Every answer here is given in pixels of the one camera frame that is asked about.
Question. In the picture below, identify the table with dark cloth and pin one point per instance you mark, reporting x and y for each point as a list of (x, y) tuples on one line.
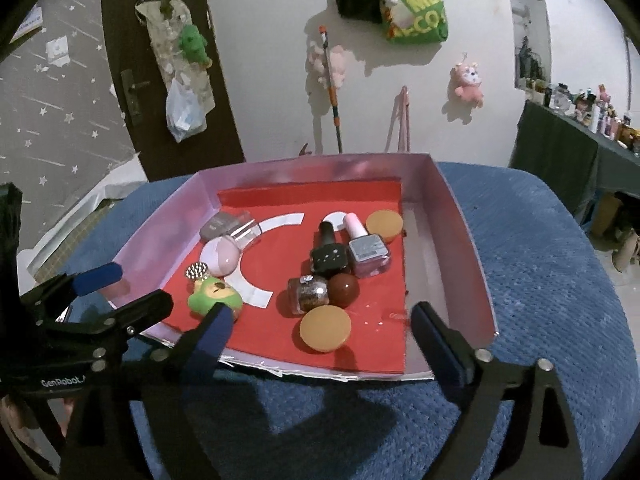
[(555, 150)]

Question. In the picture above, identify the brown glossy ball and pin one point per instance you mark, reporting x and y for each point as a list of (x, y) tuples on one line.
[(344, 290)]

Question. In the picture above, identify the clear plastic bag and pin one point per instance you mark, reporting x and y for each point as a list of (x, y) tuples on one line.
[(185, 110)]

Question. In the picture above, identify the large orange round puck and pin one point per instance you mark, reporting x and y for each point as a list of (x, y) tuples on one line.
[(325, 328)]

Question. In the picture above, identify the glitter nail polish bottle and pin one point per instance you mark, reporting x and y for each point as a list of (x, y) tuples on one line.
[(307, 295)]

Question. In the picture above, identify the blue textured blanket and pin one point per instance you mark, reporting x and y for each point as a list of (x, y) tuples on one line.
[(540, 285)]

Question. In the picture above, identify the pink bear plush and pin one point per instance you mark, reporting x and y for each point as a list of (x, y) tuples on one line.
[(467, 82)]

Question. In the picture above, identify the green dinosaur plush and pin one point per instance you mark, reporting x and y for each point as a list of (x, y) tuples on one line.
[(192, 42)]

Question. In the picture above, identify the pink rabbit plush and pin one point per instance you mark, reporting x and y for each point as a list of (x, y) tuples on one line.
[(339, 65)]

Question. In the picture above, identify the small cardboard box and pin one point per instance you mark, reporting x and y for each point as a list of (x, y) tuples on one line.
[(607, 215)]

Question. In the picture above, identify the white wall sticker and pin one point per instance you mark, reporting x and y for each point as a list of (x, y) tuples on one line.
[(57, 51)]

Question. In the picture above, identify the green tote bag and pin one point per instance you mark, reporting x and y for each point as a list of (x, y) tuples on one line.
[(420, 15)]

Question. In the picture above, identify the clear round dish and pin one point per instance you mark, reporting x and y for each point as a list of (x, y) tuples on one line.
[(245, 230)]

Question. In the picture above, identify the group of cosmetic bottles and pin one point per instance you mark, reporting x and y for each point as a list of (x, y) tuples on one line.
[(595, 105)]

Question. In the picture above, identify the lilac earbuds case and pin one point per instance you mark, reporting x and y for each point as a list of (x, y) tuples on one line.
[(222, 257)]

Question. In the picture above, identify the red paper sheet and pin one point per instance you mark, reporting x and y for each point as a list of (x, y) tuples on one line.
[(285, 255)]

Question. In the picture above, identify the pink clothes hanger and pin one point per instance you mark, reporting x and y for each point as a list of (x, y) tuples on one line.
[(402, 120)]

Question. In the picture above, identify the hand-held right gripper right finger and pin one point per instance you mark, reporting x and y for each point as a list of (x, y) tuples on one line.
[(440, 340)]

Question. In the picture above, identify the purple cardboard box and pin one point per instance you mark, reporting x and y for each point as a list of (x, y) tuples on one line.
[(440, 240)]

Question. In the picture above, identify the wall mirror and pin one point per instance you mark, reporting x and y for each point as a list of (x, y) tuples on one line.
[(530, 25)]

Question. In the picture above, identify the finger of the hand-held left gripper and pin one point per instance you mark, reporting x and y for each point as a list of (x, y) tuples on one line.
[(97, 277), (145, 307)]

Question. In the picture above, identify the patterned hanging door organizer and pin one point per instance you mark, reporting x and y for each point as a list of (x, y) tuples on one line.
[(165, 35)]

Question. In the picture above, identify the pink nail polish bottle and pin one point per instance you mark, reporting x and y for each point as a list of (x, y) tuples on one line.
[(367, 255)]

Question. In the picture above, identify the mop stick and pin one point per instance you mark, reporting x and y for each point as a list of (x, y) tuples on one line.
[(332, 95)]

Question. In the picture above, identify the black nail polish bottle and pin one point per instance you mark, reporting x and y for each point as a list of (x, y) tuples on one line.
[(329, 257)]

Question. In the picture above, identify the dark wooden door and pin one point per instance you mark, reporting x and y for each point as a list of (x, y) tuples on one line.
[(120, 20)]

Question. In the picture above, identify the green frog toy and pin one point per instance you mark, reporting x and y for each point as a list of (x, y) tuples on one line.
[(210, 297)]

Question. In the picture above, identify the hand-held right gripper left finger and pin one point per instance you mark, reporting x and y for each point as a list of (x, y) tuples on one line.
[(212, 340)]

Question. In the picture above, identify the small orange round puck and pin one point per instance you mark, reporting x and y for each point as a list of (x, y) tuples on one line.
[(384, 225)]

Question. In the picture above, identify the brown compact case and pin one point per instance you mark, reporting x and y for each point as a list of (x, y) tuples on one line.
[(217, 225)]

